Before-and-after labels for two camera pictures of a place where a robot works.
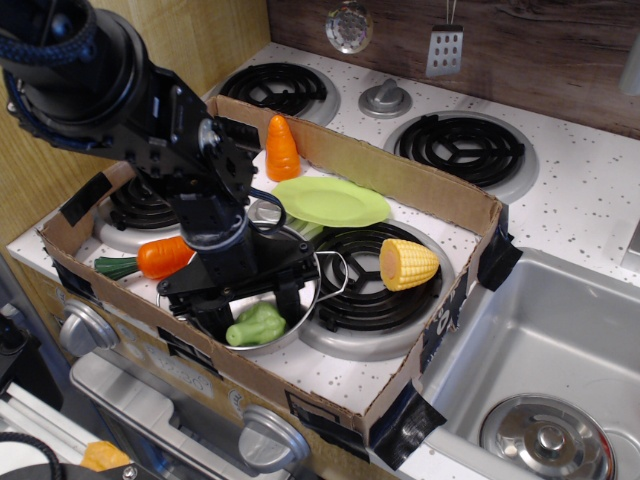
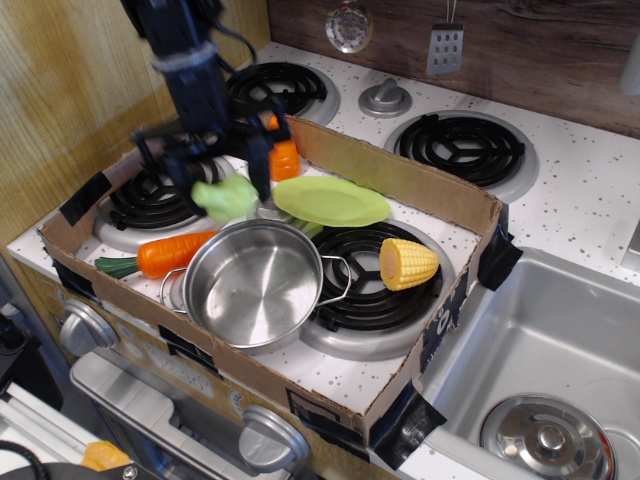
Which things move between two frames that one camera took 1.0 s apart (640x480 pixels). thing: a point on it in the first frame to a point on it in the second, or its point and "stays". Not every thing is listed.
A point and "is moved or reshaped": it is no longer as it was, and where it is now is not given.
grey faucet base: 630,79 stays
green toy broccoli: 261,324 is moved or reshaped
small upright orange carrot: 282,159 stays
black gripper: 236,263 to 205,130
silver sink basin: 553,327 stays
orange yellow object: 102,455 stays
